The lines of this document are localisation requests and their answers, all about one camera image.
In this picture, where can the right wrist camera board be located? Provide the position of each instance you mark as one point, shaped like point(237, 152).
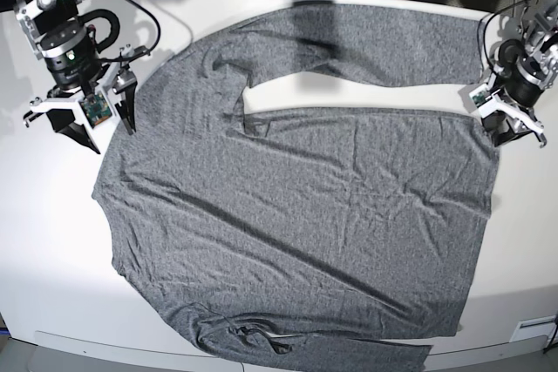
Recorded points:
point(96, 109)

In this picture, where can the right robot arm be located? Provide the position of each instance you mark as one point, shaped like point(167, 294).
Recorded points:
point(65, 39)

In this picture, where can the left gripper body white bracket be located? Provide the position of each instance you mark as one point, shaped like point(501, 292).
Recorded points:
point(499, 83)

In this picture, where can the white label plate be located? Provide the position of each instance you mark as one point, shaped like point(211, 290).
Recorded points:
point(544, 326)

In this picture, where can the grey long-sleeve T-shirt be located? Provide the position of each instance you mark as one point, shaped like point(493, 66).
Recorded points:
point(309, 239)

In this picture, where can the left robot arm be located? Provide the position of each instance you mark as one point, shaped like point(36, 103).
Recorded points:
point(520, 71)

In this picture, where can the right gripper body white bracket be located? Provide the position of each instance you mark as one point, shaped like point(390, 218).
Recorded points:
point(108, 75)

